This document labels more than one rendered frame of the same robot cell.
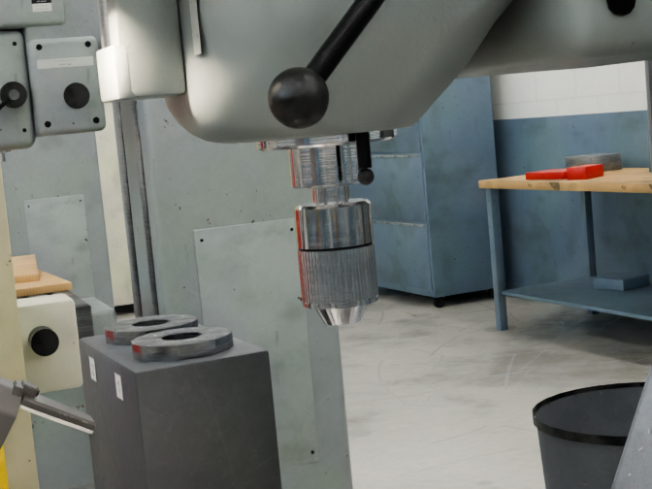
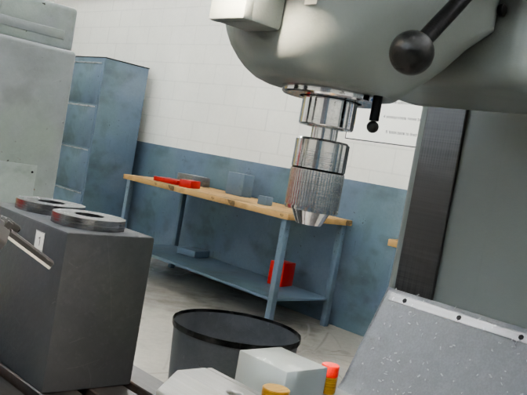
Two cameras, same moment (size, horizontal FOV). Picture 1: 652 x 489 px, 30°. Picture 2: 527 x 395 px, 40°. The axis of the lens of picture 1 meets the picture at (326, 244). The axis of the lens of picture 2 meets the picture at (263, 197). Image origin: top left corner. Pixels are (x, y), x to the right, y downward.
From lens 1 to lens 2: 0.31 m
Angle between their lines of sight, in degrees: 21
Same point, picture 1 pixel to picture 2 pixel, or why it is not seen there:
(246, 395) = (133, 266)
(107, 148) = not seen: outside the picture
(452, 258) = not seen: hidden behind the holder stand
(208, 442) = (101, 294)
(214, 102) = (307, 42)
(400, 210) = (67, 179)
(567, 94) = (185, 137)
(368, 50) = not seen: hidden behind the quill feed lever
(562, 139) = (176, 161)
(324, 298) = (311, 204)
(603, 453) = (216, 349)
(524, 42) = (470, 70)
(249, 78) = (346, 32)
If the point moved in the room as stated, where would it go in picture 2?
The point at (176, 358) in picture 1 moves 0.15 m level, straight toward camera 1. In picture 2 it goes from (92, 229) to (129, 254)
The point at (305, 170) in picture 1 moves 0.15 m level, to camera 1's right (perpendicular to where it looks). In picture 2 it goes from (322, 112) to (471, 143)
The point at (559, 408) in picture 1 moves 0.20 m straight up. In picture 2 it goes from (185, 318) to (194, 266)
